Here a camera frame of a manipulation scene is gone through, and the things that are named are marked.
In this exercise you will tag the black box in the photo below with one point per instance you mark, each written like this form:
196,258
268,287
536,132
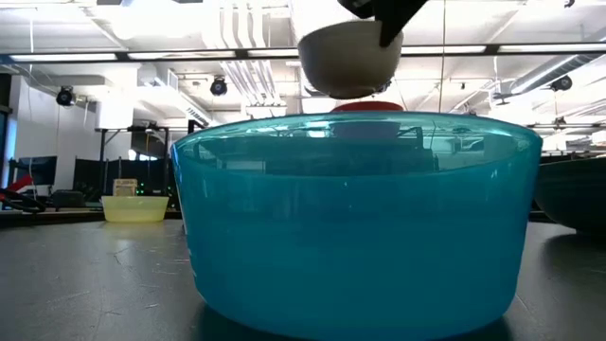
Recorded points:
68,199

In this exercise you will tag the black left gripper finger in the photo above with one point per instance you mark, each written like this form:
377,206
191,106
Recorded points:
357,7
393,19

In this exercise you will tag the dark teal bowl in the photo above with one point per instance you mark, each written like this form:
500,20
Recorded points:
577,194

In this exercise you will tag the dark computer monitor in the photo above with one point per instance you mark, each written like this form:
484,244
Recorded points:
40,169

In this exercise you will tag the black ceiling spot lamp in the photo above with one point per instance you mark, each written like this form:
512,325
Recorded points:
386,86
65,96
561,83
218,85

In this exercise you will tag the small tan cardboard box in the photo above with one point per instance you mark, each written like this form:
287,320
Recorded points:
125,186

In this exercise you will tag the black metal stand frame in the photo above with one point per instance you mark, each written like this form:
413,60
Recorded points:
101,151

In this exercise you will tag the white ribbed bowl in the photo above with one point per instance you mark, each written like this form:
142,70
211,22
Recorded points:
345,66

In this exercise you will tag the black ceiling light rail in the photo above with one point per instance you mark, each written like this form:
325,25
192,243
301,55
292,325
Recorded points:
189,54

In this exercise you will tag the translucent blue plastic bowl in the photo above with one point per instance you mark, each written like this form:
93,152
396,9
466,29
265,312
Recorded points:
355,237

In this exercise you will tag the coral red bowl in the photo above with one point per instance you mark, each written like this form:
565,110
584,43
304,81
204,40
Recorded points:
367,107

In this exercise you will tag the translucent yellow plastic bowl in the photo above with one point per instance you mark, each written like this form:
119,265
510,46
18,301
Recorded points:
135,209

